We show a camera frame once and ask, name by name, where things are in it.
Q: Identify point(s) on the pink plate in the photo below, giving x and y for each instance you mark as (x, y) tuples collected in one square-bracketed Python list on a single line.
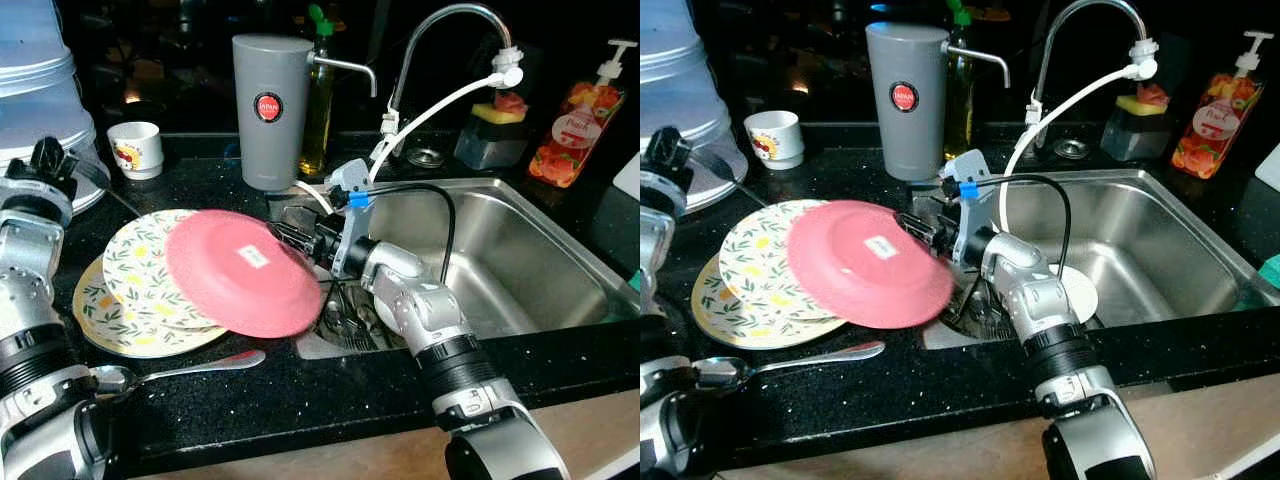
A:
[(245, 275), (870, 265)]

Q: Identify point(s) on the yellow-rimmed lemon print plate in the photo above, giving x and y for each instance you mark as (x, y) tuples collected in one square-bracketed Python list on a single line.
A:
[(110, 335), (730, 328)]

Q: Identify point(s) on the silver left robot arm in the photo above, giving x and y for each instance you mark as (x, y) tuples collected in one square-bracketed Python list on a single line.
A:
[(25, 290), (655, 260)]

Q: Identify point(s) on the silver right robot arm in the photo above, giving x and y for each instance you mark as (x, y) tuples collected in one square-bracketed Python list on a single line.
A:
[(1050, 320), (430, 320)]

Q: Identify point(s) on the thin white filter tube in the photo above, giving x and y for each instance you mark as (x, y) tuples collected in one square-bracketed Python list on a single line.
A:
[(310, 192)]

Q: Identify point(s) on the white flat board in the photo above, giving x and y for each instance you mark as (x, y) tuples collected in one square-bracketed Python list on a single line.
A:
[(1270, 165), (628, 175)]

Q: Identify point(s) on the white stacked plastic container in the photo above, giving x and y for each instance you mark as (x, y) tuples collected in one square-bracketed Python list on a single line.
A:
[(40, 100), (680, 80)]

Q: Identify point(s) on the steel cutlery piece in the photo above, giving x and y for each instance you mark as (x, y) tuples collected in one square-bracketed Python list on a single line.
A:
[(985, 320), (345, 315)]

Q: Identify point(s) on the small white printed cup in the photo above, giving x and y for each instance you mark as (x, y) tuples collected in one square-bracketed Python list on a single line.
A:
[(135, 150), (775, 137)]

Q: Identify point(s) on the orange pump soap bottle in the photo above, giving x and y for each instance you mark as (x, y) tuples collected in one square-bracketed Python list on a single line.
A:
[(1215, 125), (580, 130)]

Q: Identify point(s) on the grey water filter canister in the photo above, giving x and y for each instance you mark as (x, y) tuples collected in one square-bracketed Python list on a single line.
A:
[(905, 110), (270, 130)]

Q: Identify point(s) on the green-capped oil bottle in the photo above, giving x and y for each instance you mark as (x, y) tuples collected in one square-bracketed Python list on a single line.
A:
[(322, 110), (960, 100)]

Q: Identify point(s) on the teal plate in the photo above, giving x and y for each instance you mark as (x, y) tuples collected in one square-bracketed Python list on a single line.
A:
[(633, 280), (1260, 290)]

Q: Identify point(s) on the white lemon print plate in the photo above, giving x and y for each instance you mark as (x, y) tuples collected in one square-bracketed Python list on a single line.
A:
[(140, 270), (765, 260)]

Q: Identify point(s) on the round chrome counter fitting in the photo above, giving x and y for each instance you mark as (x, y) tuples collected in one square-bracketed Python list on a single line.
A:
[(425, 157), (1070, 148)]

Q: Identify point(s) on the plain white plate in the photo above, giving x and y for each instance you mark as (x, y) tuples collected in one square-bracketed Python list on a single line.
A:
[(1082, 295)]

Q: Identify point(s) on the steel spoon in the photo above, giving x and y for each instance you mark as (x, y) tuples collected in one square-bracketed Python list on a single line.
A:
[(190, 368), (800, 362)]

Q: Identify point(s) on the yellow and red sponge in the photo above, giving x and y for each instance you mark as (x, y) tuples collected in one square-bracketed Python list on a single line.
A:
[(505, 105), (1148, 97)]

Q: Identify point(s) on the stainless steel sink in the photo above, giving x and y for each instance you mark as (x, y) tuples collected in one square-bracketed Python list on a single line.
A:
[(520, 250), (1150, 230)]

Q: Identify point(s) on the dark grey sponge holder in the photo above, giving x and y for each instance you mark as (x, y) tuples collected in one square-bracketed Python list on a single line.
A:
[(1135, 135), (490, 145)]

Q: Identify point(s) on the chrome gooseneck faucet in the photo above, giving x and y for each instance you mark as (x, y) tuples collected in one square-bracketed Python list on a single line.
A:
[(470, 8), (1046, 50)]

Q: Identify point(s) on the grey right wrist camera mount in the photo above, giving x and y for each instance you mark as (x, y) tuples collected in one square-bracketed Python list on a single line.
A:
[(968, 200), (352, 200)]

